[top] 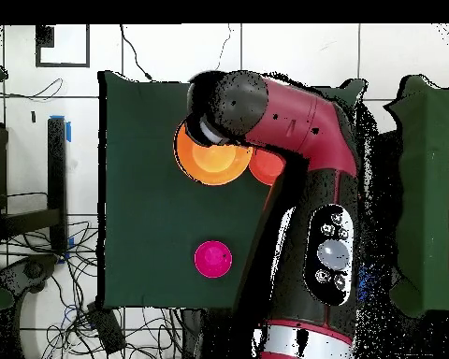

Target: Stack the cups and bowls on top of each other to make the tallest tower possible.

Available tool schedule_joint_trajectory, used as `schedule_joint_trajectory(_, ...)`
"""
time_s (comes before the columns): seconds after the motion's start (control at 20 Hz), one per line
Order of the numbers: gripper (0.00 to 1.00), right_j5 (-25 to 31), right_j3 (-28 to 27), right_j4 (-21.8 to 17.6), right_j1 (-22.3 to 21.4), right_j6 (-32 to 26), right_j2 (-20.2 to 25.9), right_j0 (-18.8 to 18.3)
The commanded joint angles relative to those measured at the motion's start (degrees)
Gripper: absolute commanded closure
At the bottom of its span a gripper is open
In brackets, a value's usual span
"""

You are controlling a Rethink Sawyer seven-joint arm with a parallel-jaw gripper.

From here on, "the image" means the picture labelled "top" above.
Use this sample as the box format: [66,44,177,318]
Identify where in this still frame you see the large orange bowl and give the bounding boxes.
[172,121,254,187]

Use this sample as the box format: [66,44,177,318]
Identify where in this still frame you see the orange-red shallow bowl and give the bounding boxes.
[248,148,287,187]

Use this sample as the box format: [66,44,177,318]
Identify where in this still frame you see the small crimson bowl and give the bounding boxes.
[194,239,234,279]

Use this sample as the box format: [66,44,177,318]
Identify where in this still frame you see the dark green table cloth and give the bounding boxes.
[96,70,368,312]

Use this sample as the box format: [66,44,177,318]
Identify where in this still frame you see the black power brick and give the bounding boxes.
[87,301,127,355]

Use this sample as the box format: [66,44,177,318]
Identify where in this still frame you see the black office chair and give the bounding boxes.
[0,253,59,300]

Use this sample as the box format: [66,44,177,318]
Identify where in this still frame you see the black square tape outline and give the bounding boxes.
[35,23,91,68]

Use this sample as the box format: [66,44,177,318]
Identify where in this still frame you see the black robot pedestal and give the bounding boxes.
[179,308,255,359]

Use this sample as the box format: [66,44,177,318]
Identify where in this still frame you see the thin black floor cable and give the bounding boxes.
[0,77,64,102]
[214,23,233,72]
[119,23,153,81]

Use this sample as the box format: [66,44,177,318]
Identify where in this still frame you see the black metal frame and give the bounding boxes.
[369,128,401,240]
[0,117,68,255]

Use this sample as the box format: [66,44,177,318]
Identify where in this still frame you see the tangled floor cables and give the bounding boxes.
[0,220,188,359]

